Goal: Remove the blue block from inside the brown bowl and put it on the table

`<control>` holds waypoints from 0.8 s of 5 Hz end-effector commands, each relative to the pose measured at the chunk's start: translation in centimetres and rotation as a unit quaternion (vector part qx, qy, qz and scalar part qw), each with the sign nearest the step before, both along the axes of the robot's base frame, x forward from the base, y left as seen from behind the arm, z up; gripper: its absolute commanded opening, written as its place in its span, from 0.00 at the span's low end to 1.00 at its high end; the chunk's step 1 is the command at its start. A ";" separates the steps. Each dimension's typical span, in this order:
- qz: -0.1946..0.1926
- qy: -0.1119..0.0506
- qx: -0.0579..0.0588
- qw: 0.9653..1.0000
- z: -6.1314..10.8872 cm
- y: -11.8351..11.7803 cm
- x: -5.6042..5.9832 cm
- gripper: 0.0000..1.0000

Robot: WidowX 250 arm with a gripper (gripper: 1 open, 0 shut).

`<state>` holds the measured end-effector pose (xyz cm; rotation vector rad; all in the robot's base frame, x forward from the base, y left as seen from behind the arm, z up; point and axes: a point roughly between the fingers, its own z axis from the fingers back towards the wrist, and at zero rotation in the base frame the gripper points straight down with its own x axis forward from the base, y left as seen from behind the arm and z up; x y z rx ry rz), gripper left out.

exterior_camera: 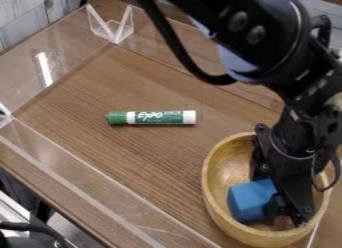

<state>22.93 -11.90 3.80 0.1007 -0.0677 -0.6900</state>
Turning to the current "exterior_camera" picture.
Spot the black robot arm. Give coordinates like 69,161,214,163
169,0,342,225

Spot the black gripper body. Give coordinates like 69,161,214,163
252,122,342,228

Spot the brown wooden bowl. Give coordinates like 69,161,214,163
202,132,332,248

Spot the blue foam block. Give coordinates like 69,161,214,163
226,178,277,223

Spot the clear acrylic corner bracket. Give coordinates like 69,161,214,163
86,4,134,44

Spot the clear acrylic tray wall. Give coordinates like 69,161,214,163
0,11,282,248

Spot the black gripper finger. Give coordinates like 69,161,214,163
264,193,304,226
250,147,272,181

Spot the green Expo marker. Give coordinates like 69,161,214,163
107,110,197,125

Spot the black cable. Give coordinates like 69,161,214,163
131,0,240,86

